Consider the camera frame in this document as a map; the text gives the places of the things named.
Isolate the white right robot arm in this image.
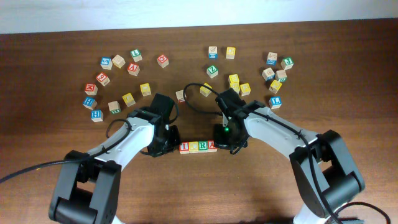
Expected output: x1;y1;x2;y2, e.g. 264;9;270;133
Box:
215;89;365;223

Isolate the yellow letter G block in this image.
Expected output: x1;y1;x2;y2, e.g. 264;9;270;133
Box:
122;93;136;107

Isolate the blue letter L block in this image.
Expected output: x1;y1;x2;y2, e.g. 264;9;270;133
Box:
269;96;282;110

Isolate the red letter I block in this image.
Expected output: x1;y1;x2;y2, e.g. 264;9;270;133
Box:
179;142;190;154

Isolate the yellow block mid centre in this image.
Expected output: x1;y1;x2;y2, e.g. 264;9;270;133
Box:
200;83;212;97

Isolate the green letter L block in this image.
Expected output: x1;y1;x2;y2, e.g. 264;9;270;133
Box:
131;49;142;62

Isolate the wooden H block blue side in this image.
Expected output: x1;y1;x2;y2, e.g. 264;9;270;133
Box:
266;52;277;65

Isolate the green letter J block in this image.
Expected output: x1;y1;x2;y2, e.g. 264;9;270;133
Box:
280;57;294;70

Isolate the wooden block green side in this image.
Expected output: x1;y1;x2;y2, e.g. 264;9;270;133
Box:
275;70;287;82

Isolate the blue letter G block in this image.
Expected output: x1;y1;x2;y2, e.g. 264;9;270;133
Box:
100;57;113;70

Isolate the red letter a block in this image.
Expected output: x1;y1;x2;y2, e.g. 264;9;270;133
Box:
127;63;140;76
207;140;218;152

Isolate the yellow framed wooden block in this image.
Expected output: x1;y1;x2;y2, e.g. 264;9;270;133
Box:
140;83;152;96

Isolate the yellow block top row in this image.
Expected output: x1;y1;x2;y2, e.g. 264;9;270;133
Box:
226;47;236;60

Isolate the red letter M block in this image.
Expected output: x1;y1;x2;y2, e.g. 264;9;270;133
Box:
85;83;98;96

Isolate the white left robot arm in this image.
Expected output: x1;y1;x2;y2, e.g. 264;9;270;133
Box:
49;93;180;223

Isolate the yellow block right cluster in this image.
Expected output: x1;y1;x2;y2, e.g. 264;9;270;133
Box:
269;80;282;94

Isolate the yellow block upper centre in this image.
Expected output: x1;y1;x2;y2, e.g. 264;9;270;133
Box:
228;74;239;84

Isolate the red number 6 block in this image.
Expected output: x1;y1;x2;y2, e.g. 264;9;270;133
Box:
96;72;110;86

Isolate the green letter Z block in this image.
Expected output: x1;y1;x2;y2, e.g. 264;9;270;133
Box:
206;65;218;78

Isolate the green letter R block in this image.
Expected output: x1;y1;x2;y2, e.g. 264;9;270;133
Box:
198;141;208;152

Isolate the red letter Q block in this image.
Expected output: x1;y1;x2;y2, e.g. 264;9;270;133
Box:
157;54;169;68

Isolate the plain wooden block top left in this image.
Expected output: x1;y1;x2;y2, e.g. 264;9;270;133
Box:
112;55;126;68

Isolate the yellow block beside centre pair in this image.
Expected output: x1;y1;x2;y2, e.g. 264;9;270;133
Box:
240;83;251;96

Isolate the wooden block blue edge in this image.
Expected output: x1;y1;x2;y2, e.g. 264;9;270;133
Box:
262;68;275;82

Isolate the yellow block lower centre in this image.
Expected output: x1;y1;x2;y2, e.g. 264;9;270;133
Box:
229;82;240;94

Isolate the yellow letter C block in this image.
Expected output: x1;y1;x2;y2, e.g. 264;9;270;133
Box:
188;141;199;154

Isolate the plain wooden K block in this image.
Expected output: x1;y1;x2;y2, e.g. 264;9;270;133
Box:
108;101;121;114

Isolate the blue letter H block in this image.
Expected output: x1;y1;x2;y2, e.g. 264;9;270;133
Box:
90;110;104;122

